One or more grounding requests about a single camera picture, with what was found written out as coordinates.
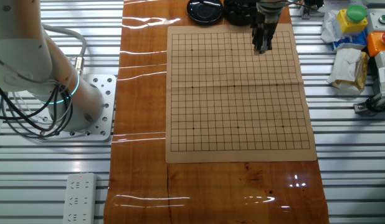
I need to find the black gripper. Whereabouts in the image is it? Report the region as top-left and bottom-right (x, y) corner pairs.
(250, 8), (280, 56)

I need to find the tan paper Go board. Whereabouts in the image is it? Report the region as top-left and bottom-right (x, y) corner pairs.
(165, 24), (318, 164)

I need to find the black bowl of Go stones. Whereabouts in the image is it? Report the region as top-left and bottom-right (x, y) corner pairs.
(222, 0), (256, 27)

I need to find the aluminium pole with foot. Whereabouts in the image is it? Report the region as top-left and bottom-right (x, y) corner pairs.
(300, 4), (313, 20)

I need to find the black bowl lid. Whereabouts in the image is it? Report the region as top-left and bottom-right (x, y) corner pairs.
(186, 0), (224, 26)

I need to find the crumpled white plastic wrap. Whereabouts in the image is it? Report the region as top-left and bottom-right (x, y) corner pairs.
(320, 9), (348, 44)

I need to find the white paper sheet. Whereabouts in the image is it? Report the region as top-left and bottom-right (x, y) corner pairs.
(322, 0), (368, 13)

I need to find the blue pack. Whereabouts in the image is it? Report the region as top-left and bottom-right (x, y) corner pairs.
(331, 30), (369, 52)

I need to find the yellow box green button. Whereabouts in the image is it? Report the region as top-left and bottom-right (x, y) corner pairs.
(336, 4), (369, 34)

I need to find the yellow plastic packet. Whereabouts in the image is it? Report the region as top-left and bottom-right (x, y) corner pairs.
(331, 52), (370, 96)

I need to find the orange box red button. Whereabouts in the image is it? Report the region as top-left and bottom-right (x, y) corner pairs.
(366, 30), (385, 58)

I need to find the grey box silver button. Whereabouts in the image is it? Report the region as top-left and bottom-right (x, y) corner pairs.
(366, 11), (385, 34)

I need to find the white control box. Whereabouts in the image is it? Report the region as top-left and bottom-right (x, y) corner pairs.
(374, 51), (385, 69)

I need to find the wood grain table sheet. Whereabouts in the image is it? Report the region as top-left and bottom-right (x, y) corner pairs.
(103, 0), (330, 224)

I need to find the white power strip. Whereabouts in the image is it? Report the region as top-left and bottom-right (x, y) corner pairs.
(62, 172), (98, 224)

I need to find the camera stand foot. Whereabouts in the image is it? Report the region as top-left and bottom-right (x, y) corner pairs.
(353, 93), (385, 116)

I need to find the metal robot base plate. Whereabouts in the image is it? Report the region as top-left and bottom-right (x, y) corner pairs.
(36, 73), (118, 142)

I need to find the grey cable with metal plug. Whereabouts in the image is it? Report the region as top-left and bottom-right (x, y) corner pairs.
(42, 24), (87, 77)

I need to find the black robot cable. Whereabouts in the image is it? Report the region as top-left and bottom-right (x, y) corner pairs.
(0, 77), (74, 140)

